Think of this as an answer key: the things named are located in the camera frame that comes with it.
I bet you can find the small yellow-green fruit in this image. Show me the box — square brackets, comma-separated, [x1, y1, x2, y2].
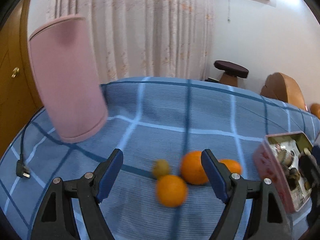
[152, 159, 171, 179]

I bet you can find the dark round stool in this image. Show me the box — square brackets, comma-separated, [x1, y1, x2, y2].
[214, 60, 249, 87]

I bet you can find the blue plaid tablecloth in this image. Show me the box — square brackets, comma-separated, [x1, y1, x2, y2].
[1, 77, 319, 239]

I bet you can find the pink cylindrical appliance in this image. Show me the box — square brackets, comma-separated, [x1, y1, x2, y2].
[28, 15, 108, 143]

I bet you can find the small orange mandarin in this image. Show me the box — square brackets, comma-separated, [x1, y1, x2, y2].
[219, 159, 242, 175]

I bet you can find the large orange mandarin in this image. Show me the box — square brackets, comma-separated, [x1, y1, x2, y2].
[180, 151, 208, 185]

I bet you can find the brown leather sofa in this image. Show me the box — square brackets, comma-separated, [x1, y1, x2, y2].
[260, 72, 308, 111]

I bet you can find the pink floral curtain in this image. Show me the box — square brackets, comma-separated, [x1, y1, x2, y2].
[46, 0, 214, 83]

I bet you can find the pink metal tin box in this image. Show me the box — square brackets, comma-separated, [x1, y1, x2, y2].
[253, 132, 312, 213]

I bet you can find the black power cable with plug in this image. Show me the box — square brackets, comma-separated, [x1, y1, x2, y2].
[16, 106, 47, 179]

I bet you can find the dark brown water chestnut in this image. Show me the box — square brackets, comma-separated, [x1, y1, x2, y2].
[287, 168, 300, 184]

